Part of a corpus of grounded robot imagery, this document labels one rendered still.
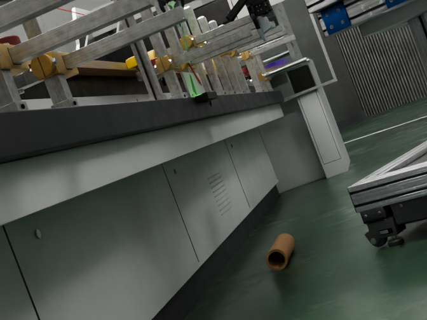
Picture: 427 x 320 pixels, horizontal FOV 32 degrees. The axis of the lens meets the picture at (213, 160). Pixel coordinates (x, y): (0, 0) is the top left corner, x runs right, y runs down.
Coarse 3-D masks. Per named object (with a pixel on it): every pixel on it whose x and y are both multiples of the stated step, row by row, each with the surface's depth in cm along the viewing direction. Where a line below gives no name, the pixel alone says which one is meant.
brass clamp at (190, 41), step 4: (188, 36) 304; (192, 36) 308; (180, 40) 305; (188, 40) 304; (192, 40) 305; (184, 44) 305; (188, 44) 304; (192, 44) 306; (196, 44) 310; (184, 48) 307; (188, 48) 307
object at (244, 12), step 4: (232, 0) 530; (236, 0) 529; (272, 0) 524; (276, 0) 523; (280, 0) 523; (284, 0) 522; (272, 4) 524; (244, 8) 529; (240, 12) 529; (244, 12) 529; (240, 16) 530; (244, 16) 529
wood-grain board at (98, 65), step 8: (88, 64) 230; (96, 64) 236; (104, 64) 244; (112, 64) 252; (120, 64) 260; (80, 72) 232; (88, 72) 238; (96, 72) 244; (104, 72) 251; (112, 72) 258; (120, 72) 265; (128, 72) 273; (136, 72) 281; (176, 72) 333; (192, 72) 364
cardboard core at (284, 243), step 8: (280, 240) 290; (288, 240) 294; (272, 248) 278; (280, 248) 277; (288, 248) 284; (272, 256) 286; (280, 256) 294; (288, 256) 279; (272, 264) 278; (280, 264) 281
